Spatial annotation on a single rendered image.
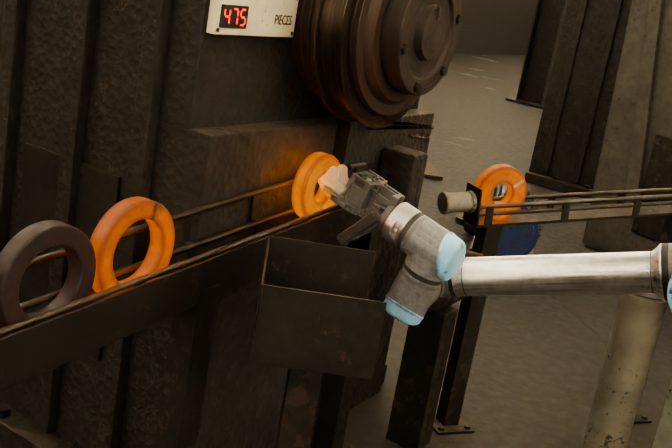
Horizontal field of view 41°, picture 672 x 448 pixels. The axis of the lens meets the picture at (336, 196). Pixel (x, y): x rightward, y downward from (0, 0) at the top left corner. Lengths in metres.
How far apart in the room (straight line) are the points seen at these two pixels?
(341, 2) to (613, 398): 1.35
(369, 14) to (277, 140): 0.33
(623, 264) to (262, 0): 0.90
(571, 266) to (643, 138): 2.77
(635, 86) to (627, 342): 2.33
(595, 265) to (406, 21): 0.63
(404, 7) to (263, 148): 0.41
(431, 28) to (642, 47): 2.79
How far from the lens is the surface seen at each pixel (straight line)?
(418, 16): 1.97
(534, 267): 1.93
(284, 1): 1.90
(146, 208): 1.55
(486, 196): 2.45
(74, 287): 1.50
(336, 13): 1.87
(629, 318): 2.54
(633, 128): 4.67
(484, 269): 1.96
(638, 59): 4.70
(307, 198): 1.94
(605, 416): 2.65
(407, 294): 1.87
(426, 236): 1.83
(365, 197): 1.89
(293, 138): 1.97
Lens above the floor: 1.23
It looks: 14 degrees down
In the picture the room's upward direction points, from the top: 10 degrees clockwise
